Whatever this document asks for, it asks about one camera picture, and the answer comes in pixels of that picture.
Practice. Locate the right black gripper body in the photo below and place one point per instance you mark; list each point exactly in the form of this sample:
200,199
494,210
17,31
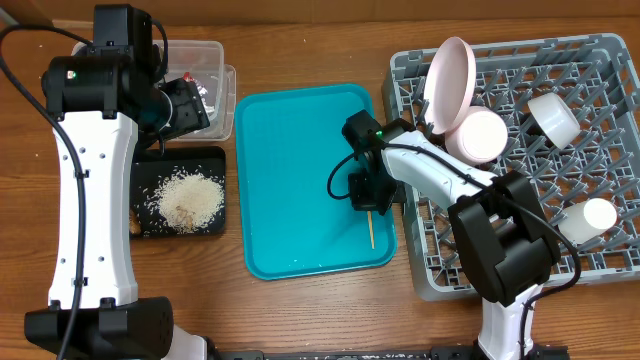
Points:
377,190

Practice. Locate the white cup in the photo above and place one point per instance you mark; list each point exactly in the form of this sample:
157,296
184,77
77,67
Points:
588,219

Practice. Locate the rice pile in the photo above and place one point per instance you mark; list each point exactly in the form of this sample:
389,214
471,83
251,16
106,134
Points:
186,202

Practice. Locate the white napkin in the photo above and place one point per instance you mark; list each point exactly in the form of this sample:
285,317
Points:
207,100

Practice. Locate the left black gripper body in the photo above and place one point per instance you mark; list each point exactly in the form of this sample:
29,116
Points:
187,112

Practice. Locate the golden food scrap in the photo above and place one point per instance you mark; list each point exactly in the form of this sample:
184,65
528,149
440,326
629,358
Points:
134,225

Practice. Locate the small white rice bowl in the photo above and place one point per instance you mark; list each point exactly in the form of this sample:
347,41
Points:
480,138

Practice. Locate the teal serving tray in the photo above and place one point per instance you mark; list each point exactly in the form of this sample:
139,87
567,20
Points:
288,148

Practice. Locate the grey metal bowl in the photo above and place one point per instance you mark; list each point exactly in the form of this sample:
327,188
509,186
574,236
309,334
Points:
555,119

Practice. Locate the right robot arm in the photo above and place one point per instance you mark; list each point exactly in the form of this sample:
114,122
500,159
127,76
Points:
506,246

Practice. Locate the black plastic tray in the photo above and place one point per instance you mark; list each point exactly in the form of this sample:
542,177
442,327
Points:
150,167

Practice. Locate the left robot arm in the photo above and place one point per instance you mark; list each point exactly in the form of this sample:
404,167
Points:
101,105

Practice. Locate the grey dishwasher rack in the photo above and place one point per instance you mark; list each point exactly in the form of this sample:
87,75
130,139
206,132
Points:
594,75

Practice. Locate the red snack wrapper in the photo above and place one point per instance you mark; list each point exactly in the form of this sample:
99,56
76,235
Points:
187,77

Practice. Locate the large white plate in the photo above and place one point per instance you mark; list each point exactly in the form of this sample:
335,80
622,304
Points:
449,85

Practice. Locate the clear plastic bin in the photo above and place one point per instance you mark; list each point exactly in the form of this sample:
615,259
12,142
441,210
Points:
204,60

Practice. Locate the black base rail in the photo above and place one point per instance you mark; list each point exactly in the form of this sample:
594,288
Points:
436,353

